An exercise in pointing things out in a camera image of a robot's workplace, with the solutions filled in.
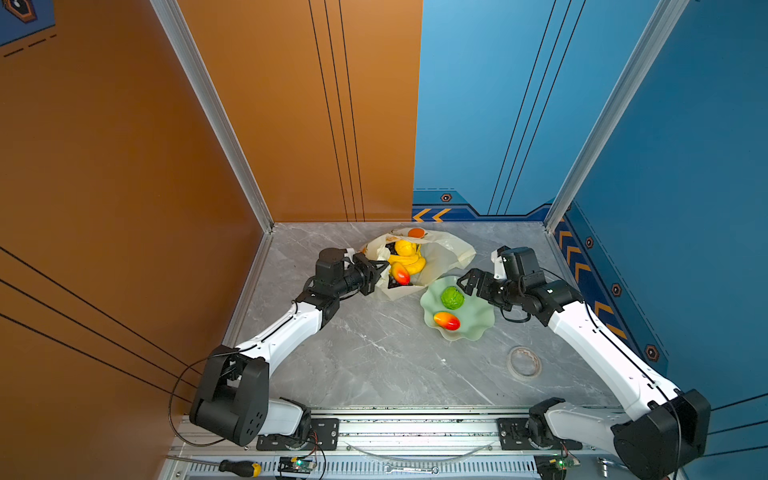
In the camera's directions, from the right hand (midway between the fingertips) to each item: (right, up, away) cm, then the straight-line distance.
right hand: (467, 287), depth 79 cm
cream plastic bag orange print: (-5, +9, +13) cm, 17 cm away
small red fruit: (-3, -11, +11) cm, 16 cm away
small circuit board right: (+20, -40, -9) cm, 46 cm away
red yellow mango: (-18, +2, +18) cm, 25 cm away
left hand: (-20, +8, 0) cm, 21 cm away
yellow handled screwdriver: (-54, -40, -12) cm, 68 cm away
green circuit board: (-43, -41, -8) cm, 60 cm away
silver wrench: (-10, -42, -9) cm, 44 cm away
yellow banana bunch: (-13, +5, +23) cm, 27 cm away
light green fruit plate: (+6, -10, +15) cm, 19 cm away
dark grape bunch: (-21, +11, +23) cm, 33 cm away
